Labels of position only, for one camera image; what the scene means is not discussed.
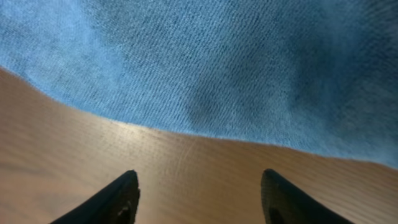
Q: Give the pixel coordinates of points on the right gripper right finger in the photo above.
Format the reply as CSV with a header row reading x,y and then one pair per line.
x,y
285,203

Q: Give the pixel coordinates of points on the blue microfibre cloth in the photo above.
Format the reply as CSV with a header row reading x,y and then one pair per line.
x,y
317,76

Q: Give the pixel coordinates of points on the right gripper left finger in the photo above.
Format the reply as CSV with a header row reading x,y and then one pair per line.
x,y
117,203

